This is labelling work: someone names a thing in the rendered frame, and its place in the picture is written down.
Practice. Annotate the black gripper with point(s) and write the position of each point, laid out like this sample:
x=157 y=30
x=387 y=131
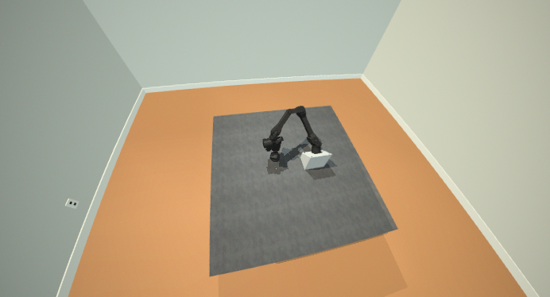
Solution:
x=274 y=155

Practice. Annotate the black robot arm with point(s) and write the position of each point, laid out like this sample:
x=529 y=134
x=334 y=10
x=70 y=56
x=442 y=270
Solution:
x=275 y=140

